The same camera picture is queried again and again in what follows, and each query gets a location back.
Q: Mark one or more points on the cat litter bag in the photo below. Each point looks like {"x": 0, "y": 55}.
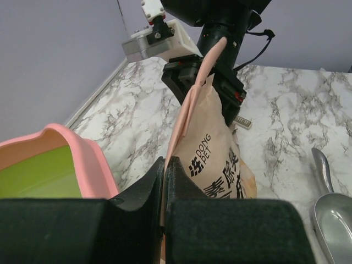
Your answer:
{"x": 207, "y": 148}

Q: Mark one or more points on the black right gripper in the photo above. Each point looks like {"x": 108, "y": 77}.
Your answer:
{"x": 209, "y": 71}

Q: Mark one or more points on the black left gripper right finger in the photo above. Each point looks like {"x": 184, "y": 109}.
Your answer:
{"x": 204, "y": 230}

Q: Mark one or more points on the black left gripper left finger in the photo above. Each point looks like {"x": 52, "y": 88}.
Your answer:
{"x": 123, "y": 229}

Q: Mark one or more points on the pink green litter box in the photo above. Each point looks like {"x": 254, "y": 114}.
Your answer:
{"x": 55, "y": 163}

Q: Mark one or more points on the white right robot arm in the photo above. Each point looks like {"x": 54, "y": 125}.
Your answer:
{"x": 231, "y": 19}

